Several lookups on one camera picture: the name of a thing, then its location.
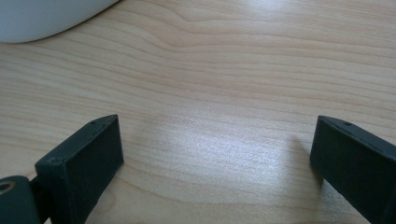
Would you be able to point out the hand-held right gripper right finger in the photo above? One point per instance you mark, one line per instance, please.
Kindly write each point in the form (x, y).
(351, 161)

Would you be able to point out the white and grey rice cooker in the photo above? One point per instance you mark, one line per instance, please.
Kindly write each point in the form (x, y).
(40, 18)

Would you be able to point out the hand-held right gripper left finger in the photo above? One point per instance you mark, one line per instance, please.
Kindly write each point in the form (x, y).
(81, 165)

